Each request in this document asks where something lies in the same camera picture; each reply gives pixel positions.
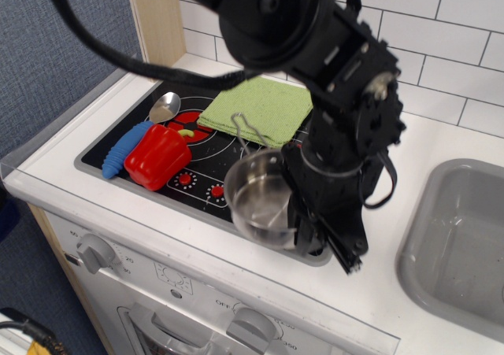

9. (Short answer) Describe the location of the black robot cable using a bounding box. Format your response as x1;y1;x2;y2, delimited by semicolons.
39;0;257;91

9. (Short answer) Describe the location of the red toy bell pepper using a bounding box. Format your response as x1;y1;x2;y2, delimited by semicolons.
124;124;195;191

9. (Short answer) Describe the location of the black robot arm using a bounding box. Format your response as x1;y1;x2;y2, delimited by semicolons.
195;0;405;272

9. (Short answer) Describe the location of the grey left oven knob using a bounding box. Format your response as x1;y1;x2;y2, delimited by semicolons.
76;234;116;275

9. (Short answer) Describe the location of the grey oven knob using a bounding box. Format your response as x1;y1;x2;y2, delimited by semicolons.
76;234;116;275
226;308;280;354

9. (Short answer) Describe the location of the blue handled metal spoon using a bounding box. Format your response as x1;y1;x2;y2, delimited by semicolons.
102;92;181;179

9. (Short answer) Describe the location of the yellow object at corner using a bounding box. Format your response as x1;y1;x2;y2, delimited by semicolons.
26;341;58;355

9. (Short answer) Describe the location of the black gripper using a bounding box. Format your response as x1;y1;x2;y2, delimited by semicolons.
280;142;371;275

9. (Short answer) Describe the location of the light wooden side post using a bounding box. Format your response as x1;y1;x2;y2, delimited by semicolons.
129;0;186;67

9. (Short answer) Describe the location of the white toy oven front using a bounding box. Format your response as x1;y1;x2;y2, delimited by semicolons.
47;214;398;354

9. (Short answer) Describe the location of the green folded cloth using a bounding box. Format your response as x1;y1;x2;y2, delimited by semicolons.
198;77;313;148

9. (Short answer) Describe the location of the stainless steel pot with handle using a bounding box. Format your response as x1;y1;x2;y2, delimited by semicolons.
224;113;296;250

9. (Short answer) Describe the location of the grey right oven knob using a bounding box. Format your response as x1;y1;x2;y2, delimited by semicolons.
226;308;280;354

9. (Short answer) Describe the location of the grey toy sink basin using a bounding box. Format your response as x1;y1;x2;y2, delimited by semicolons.
397;159;503;342

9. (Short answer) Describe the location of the black toy stove top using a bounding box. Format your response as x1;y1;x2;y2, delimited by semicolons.
73;68;391;268

